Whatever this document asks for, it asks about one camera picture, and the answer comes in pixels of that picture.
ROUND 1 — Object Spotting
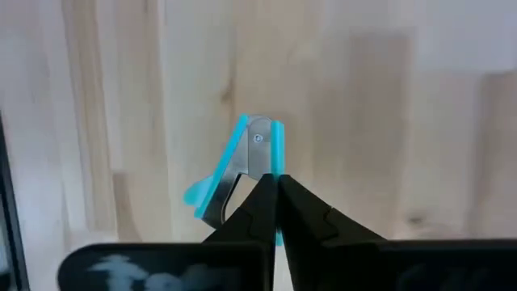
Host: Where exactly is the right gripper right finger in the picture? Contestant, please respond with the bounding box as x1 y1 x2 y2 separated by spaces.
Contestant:
280 173 517 291

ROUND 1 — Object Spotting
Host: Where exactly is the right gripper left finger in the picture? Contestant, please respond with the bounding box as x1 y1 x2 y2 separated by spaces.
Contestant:
57 172 280 291

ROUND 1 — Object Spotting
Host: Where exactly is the black aluminium table frame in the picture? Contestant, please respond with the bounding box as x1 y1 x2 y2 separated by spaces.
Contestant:
0 112 31 291

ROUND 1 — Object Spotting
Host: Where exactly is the teal staple remover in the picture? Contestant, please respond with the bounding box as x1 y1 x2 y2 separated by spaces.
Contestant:
183 113 287 248

